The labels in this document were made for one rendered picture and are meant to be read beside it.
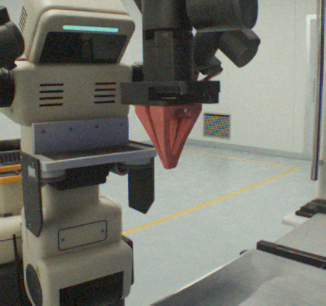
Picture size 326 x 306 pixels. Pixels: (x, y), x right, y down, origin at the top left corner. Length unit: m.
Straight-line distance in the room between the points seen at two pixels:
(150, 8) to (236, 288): 0.41
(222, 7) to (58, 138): 0.51
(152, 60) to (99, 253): 0.58
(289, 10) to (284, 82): 1.11
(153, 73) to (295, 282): 0.39
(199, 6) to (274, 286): 0.42
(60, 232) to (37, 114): 0.26
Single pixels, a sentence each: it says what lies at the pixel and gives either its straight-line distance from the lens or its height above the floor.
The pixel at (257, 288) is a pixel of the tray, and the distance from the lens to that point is 0.63.
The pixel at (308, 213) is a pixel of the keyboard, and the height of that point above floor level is 0.82.
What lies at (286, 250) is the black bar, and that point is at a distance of 0.72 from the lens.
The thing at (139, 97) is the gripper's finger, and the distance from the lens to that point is 0.45.
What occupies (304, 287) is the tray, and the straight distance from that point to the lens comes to 0.64.
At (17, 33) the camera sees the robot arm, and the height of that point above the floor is 1.26.
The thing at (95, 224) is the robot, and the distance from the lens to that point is 0.93.
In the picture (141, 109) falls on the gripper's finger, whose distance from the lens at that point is 0.45.
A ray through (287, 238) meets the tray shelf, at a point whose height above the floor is 0.88.
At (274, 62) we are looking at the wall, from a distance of 6.53.
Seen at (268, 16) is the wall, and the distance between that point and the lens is 6.65.
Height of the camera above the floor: 1.18
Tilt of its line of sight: 9 degrees down
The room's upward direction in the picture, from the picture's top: straight up
